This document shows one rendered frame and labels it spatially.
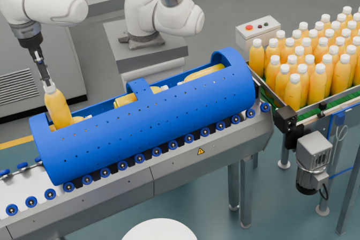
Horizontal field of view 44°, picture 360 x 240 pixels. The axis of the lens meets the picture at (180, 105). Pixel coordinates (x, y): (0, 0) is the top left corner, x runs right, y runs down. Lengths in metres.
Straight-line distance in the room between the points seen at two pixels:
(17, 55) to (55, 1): 2.04
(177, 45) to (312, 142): 0.79
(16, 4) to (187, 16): 0.88
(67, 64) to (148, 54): 1.30
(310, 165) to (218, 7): 2.78
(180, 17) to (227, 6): 2.56
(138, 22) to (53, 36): 1.19
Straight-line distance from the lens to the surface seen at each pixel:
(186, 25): 2.03
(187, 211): 2.81
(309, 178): 2.14
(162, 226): 1.55
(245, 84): 1.80
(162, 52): 2.18
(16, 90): 3.47
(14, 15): 1.40
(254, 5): 4.55
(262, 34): 2.23
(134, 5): 2.11
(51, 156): 1.66
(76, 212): 1.90
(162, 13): 2.01
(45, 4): 1.30
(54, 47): 3.28
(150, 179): 1.91
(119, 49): 2.22
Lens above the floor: 2.35
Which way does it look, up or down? 43 degrees down
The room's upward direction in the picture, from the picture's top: 7 degrees counter-clockwise
